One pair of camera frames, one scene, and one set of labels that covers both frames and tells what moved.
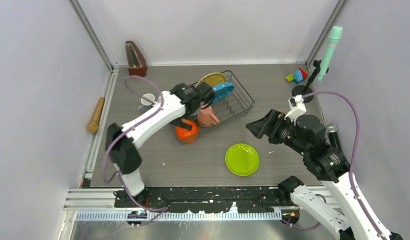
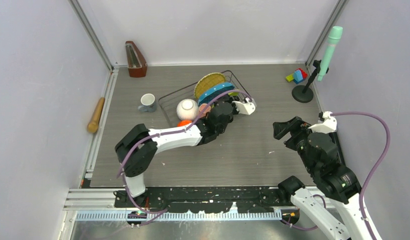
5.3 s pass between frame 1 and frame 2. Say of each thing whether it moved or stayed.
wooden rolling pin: stayed
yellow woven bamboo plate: stayed
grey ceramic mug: stayed
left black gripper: moved
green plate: moved
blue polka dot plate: stayed
